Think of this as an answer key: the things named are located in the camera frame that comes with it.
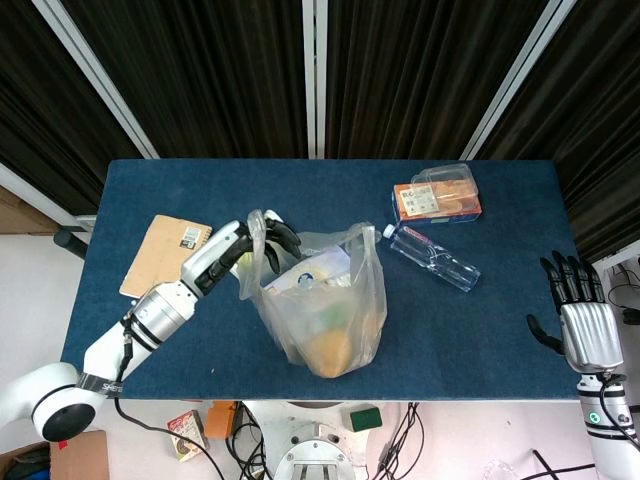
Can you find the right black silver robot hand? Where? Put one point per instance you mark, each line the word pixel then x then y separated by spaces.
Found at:
pixel 590 335

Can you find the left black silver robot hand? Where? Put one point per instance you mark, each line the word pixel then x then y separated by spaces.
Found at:
pixel 210 250

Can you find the translucent plastic shopping bag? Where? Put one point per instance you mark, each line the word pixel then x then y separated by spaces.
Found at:
pixel 325 310

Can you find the white silver robot base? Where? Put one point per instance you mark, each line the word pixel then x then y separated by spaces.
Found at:
pixel 310 430

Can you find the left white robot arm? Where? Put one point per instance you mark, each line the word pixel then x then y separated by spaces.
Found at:
pixel 100 355

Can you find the orange round item in bag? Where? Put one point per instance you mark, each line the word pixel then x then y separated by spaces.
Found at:
pixel 327 352

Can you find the brown spiral notebook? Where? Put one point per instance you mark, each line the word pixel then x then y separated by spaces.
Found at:
pixel 155 255

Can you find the blue felt table cover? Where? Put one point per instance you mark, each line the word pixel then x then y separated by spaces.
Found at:
pixel 200 190

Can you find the white package with blue circle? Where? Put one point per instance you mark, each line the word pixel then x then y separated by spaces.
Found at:
pixel 305 277

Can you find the small orange box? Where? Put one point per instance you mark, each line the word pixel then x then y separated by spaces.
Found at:
pixel 220 421

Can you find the clear plastic water bottle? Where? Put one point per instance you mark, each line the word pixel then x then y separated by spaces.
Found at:
pixel 435 260

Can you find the red white snack carton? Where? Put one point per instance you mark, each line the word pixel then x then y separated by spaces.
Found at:
pixel 186 437

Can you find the orange snack box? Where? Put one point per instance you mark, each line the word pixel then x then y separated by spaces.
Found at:
pixel 440 207

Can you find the clear plastic clamshell container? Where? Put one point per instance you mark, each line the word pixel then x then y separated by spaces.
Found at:
pixel 445 174

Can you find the green block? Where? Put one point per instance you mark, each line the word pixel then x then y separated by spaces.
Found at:
pixel 366 419

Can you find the brown cardboard box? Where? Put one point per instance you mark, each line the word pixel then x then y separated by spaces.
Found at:
pixel 80 457

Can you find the black cylinder post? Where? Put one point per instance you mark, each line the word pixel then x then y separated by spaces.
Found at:
pixel 70 244

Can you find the white partition frame post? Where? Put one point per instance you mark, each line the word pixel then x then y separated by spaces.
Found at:
pixel 520 75
pixel 315 80
pixel 95 80

